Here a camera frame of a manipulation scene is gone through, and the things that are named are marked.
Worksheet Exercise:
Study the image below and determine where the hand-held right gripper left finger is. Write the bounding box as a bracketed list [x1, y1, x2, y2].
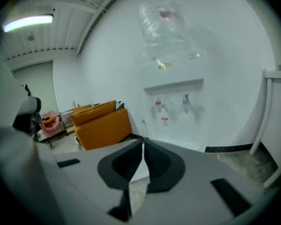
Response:
[38, 138, 145, 225]

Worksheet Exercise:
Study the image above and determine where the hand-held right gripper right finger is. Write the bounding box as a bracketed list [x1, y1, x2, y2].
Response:
[131, 139, 280, 225]

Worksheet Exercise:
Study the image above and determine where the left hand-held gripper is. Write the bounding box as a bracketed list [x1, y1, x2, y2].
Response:
[0, 45, 68, 225]

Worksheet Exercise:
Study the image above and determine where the pink chair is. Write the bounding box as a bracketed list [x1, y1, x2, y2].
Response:
[39, 110, 62, 147]

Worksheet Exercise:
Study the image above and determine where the gold shelf rack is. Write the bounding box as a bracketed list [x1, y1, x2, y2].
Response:
[59, 109, 76, 136]

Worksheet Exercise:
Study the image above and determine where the orange sofa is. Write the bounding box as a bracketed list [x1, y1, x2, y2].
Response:
[69, 100, 133, 151]

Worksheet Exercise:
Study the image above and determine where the orange cushion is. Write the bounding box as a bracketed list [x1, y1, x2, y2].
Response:
[69, 100, 117, 127]

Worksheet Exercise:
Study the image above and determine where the long ceiling light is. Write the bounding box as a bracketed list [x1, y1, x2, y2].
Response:
[2, 14, 54, 33]

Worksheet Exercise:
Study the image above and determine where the clear water bottle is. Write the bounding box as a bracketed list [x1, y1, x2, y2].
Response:
[138, 0, 186, 59]

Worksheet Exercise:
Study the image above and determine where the thin white power cable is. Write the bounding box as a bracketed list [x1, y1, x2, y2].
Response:
[140, 116, 148, 141]

